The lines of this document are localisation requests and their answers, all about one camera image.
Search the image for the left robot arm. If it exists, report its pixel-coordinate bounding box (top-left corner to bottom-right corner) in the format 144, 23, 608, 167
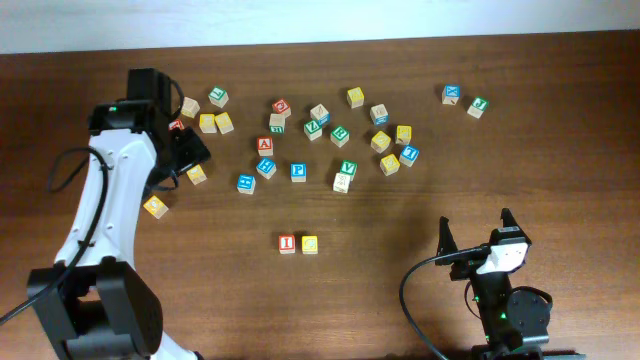
27, 68, 211, 359

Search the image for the yellow block top centre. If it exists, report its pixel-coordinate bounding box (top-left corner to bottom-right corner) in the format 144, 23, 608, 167
347, 87, 365, 109

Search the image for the red I block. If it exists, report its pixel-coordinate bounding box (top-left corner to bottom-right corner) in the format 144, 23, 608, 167
278, 234, 296, 254

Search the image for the red A block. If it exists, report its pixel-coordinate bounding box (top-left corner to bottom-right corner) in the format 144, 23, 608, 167
257, 136, 274, 157

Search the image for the green J block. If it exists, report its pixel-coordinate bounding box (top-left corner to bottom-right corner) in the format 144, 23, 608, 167
467, 97, 489, 119

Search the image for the blue F block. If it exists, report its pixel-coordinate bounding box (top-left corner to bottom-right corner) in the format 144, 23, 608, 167
256, 157, 277, 180

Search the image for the yellow block lower left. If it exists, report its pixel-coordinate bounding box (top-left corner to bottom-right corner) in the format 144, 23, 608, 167
186, 165, 207, 185

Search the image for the wooden block blue D side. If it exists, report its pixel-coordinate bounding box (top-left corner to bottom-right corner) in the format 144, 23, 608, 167
370, 104, 389, 126

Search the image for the red block left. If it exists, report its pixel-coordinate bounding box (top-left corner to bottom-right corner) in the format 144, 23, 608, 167
169, 119, 185, 131

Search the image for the green L block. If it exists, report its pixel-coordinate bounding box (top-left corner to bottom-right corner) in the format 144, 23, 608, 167
208, 86, 229, 108

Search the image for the yellow block right lower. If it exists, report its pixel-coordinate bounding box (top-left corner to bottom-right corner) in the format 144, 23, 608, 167
380, 154, 400, 176

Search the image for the plain wooden block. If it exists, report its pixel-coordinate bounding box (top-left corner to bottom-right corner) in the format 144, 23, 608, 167
181, 97, 200, 118

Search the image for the yellow block beside it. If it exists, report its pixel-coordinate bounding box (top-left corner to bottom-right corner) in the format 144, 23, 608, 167
214, 112, 234, 134

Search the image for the wooden block green side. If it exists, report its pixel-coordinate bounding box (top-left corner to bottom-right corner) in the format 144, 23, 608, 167
269, 113, 286, 134

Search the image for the wooden leaf block blue side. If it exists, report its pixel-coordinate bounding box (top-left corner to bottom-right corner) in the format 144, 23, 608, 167
310, 104, 330, 127

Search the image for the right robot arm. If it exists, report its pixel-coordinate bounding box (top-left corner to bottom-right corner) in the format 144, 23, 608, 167
435, 208, 586, 359

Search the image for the red block top centre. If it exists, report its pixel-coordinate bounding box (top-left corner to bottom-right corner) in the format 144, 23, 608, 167
272, 98, 291, 118

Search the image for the blue E block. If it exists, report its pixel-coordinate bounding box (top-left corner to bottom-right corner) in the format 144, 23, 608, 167
237, 174, 256, 195

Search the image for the yellow block far left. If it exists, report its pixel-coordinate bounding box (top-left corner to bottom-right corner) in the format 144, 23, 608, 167
143, 195, 169, 219

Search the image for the yellow block right upper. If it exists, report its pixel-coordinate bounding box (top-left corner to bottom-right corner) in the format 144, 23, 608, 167
395, 125, 412, 145

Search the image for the yellow block upper left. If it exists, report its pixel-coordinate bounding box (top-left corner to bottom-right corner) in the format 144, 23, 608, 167
199, 113, 217, 134

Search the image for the yellow block right cluster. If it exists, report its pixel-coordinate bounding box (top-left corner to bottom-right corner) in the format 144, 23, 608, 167
370, 131, 391, 153

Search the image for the wooden picture block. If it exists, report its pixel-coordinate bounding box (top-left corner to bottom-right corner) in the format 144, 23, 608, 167
332, 173, 351, 193

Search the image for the blue I block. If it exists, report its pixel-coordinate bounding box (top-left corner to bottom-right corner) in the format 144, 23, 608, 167
399, 145, 420, 167

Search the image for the blue X block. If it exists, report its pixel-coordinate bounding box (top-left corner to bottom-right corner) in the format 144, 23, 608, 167
442, 84, 461, 105

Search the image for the green Z block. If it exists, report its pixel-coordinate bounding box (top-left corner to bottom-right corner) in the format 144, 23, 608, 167
304, 120, 322, 141

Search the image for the green R block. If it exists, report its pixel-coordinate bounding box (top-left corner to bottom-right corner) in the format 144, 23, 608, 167
330, 126, 350, 148

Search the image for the green V block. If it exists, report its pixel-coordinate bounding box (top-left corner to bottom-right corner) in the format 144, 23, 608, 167
340, 160, 358, 181

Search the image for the yellow C block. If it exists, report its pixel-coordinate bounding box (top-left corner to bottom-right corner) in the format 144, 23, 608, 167
301, 235, 319, 255

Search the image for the blue P block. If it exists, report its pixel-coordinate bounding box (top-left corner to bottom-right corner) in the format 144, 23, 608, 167
290, 163, 307, 183

